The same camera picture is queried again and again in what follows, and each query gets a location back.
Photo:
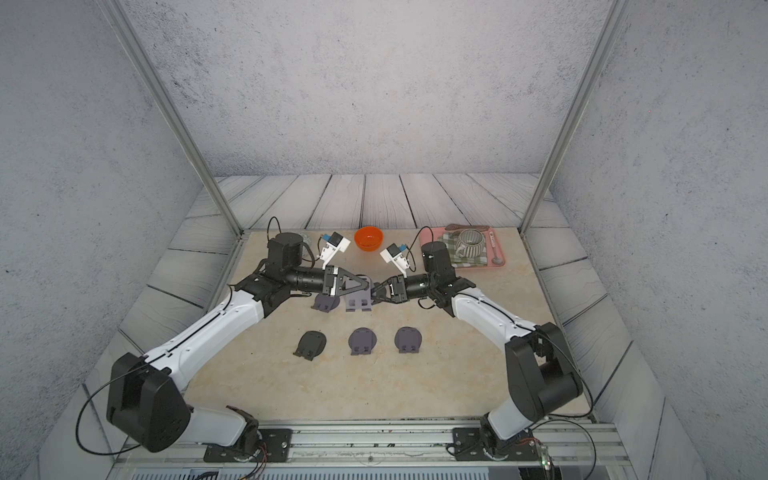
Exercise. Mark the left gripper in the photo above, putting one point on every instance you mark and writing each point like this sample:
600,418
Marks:
329,285

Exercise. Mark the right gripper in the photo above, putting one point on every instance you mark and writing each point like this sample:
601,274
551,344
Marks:
399,293

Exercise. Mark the purple stand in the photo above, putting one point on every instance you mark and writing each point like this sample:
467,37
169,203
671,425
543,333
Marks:
362,341
325,303
408,340
358,302

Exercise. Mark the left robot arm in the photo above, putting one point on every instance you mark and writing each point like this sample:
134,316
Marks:
145,394

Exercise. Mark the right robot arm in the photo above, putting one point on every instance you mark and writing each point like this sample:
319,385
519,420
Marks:
563,383

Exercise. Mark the dark green stand front left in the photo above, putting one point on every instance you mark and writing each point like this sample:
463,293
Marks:
311,345

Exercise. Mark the orange bowl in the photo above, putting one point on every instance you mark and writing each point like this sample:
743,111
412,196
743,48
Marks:
369,238

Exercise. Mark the pink tray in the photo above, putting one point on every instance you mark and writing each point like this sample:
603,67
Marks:
435,234

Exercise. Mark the green checkered cloth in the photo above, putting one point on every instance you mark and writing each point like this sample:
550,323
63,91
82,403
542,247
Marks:
448,239

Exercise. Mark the brown wooden spoon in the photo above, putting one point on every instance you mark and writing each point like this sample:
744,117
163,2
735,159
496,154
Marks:
461,227

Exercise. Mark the ribbed grey cup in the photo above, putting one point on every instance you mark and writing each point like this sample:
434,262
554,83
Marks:
469,244

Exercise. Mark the metal spoon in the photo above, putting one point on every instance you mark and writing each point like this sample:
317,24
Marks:
496,258

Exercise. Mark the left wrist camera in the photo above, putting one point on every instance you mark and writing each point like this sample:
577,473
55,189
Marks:
334,243

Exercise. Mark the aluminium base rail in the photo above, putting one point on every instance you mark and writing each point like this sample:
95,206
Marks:
400,449

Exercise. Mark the left aluminium frame post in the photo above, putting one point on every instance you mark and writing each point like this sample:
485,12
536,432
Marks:
136,53

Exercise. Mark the aluminium frame post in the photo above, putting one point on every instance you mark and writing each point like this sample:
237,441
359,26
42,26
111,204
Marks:
595,65
136,53

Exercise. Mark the right aluminium frame post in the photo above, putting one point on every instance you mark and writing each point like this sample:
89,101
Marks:
595,65

